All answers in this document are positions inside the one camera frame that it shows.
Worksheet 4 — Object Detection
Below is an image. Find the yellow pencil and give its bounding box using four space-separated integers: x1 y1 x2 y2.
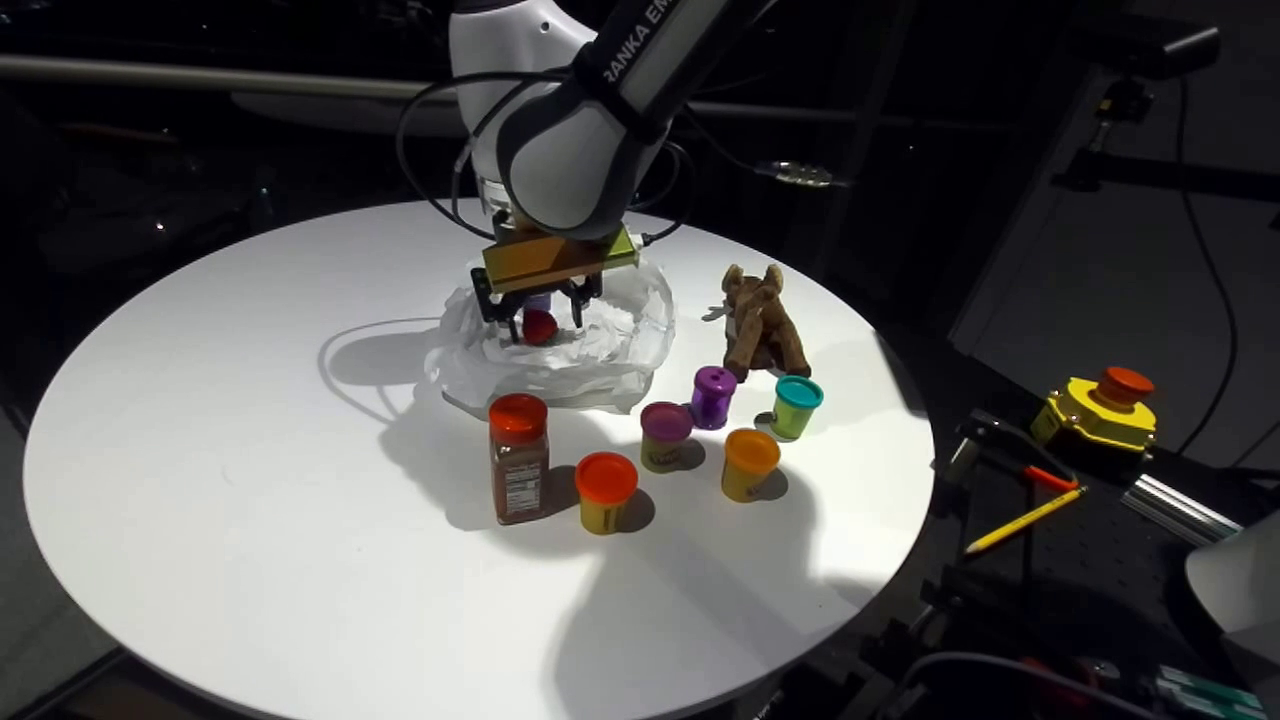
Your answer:
959 484 1093 561

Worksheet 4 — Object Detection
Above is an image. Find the purple dough tub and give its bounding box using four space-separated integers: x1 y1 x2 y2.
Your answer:
686 364 745 435

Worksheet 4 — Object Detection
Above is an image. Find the teal handled tool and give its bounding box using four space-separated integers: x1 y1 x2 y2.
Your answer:
1151 665 1269 720

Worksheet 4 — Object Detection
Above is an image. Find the clear plastic bag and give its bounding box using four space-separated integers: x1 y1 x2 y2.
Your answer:
422 257 681 420

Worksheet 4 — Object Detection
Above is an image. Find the dark mounted camera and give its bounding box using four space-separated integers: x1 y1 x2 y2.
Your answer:
1064 8 1225 88

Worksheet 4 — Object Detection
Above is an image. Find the small red ball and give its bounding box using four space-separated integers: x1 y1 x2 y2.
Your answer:
520 305 564 351

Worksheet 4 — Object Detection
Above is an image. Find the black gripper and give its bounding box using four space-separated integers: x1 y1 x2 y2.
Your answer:
468 265 608 351

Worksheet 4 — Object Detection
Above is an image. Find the amber lid dough tub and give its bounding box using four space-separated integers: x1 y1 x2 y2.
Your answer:
714 424 785 507

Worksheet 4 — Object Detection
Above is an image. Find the teal lid dough tub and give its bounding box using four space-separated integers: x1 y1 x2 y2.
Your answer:
768 373 826 443

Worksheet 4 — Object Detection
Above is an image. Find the tan taped mounting block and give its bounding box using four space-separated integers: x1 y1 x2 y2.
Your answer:
479 225 649 298

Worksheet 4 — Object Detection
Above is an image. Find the orange lid dough tub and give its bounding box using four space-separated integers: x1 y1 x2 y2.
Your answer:
572 449 645 540

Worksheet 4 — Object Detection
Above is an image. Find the white rounded object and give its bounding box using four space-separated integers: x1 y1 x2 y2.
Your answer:
1182 507 1280 671

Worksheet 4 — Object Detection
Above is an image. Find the red handled tool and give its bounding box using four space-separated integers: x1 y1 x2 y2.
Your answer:
1019 460 1078 500

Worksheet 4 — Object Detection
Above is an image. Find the aluminium extrusion bar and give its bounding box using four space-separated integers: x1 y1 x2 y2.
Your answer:
1121 473 1247 549

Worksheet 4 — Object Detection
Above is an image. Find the magenta lid dough tub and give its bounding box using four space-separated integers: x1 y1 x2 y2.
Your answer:
636 399 700 476

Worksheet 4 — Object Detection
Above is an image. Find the brown plush moose toy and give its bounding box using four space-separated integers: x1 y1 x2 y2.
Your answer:
714 259 816 383

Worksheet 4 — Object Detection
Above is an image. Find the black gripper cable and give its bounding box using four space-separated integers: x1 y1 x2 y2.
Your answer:
391 66 697 252

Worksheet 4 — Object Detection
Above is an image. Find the yellow emergency stop button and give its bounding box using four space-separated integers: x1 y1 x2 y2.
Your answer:
1026 364 1158 460

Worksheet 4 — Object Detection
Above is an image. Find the grey looped cable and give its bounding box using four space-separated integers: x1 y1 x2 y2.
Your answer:
899 647 1168 720

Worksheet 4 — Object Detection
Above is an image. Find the horizontal metal window rail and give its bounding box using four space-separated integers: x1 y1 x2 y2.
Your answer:
0 52 865 127

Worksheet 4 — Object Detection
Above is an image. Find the tall spice jar red lid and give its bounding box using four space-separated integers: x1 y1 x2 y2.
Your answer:
484 388 556 528

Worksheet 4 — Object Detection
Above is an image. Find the thin black hanging cable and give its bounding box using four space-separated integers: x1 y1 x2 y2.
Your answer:
1168 75 1244 460

